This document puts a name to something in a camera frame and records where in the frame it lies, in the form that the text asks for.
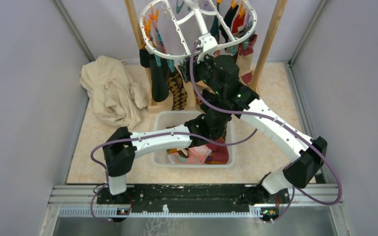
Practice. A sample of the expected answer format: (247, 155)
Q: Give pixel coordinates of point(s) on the pink sock with green patches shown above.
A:
(158, 39)

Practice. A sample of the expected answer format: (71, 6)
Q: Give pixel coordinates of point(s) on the beige crumpled cloth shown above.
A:
(116, 98)

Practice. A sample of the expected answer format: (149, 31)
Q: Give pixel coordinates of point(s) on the black sock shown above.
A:
(158, 67)

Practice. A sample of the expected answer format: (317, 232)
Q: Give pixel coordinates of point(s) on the pink striped toe sock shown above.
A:
(244, 59)

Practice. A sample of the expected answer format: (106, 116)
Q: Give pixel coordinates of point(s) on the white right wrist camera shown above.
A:
(206, 45)

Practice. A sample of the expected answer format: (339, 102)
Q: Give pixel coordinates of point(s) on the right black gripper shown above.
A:
(198, 65)

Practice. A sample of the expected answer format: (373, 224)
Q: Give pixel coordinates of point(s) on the red and grey sock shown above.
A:
(238, 23)

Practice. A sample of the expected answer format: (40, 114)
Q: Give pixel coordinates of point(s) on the dark teal sock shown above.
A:
(214, 31)

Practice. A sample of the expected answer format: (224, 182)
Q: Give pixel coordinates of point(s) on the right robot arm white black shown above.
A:
(305, 154)

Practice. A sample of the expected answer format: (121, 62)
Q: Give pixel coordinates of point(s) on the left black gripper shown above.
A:
(206, 110)

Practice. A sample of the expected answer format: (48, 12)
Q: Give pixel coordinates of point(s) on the aluminium rail frame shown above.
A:
(80, 201)

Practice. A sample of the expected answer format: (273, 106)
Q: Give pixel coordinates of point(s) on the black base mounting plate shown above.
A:
(198, 198)

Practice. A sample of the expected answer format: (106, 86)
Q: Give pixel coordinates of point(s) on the white plastic mesh basket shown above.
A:
(167, 119)

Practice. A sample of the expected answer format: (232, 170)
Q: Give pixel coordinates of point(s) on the white oval clip hanger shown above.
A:
(182, 22)

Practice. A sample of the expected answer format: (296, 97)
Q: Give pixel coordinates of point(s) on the wooden hanger rack frame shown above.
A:
(154, 107)

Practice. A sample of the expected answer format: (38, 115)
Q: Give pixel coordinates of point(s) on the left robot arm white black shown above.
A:
(123, 146)

